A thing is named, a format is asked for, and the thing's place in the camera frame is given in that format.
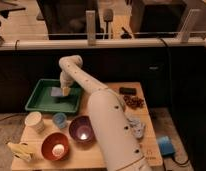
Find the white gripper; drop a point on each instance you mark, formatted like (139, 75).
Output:
(65, 82)

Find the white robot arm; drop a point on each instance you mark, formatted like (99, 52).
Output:
(106, 109)

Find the green plastic tray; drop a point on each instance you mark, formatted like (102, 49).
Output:
(41, 99)

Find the small blue cup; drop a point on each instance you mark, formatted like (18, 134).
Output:
(60, 120)

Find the purple bowl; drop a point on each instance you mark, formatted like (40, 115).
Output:
(81, 130)

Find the white paper cup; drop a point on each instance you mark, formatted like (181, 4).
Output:
(35, 121)

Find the black rectangular block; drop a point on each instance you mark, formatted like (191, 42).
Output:
(129, 91)

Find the red bowl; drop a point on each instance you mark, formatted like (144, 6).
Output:
(55, 147)

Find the wooden cutting board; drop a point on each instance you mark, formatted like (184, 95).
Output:
(89, 157)

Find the dark red grape bunch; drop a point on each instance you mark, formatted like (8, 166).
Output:
(133, 101)

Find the yellow toy banana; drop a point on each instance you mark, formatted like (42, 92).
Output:
(22, 150)

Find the blue tape roll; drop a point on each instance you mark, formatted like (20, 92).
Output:
(165, 145)

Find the white table rail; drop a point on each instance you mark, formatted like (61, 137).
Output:
(98, 44)

